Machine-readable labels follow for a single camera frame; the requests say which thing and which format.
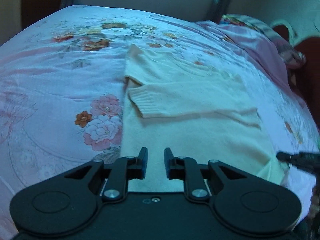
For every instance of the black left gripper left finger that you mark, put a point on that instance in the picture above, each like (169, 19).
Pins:
(61, 205)

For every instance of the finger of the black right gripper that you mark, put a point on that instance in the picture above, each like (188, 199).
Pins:
(307, 162)

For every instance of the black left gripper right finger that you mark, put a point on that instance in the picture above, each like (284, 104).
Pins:
(241, 202)

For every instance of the cream knit sweater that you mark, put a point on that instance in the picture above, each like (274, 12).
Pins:
(197, 111)

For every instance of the colourful floral pillow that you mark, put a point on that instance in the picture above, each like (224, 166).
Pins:
(291, 57)

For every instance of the red white headboard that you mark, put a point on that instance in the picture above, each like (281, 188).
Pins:
(303, 42)

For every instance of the pink folded blanket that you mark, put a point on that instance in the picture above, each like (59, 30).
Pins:
(251, 55)

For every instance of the floral pink bed sheet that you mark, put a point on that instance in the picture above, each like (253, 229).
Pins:
(62, 96)

